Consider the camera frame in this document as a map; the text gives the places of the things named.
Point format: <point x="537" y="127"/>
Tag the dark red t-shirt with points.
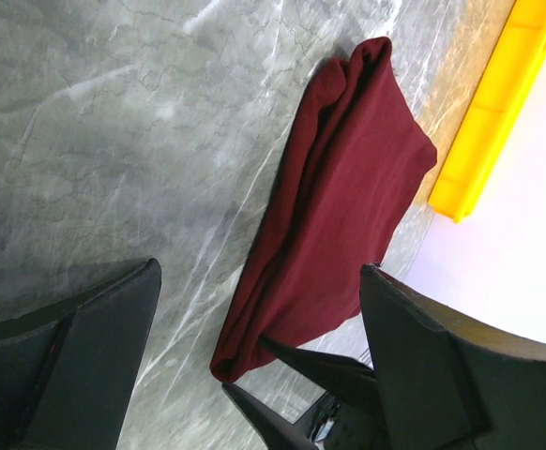
<point x="351" y="167"/>

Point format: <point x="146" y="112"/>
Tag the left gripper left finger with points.
<point x="67" y="370"/>

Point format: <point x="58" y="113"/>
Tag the yellow plastic tray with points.
<point x="504" y="86"/>

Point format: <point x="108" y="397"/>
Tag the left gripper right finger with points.
<point x="447" y="380"/>

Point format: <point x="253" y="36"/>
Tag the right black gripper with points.
<point x="350" y="419"/>

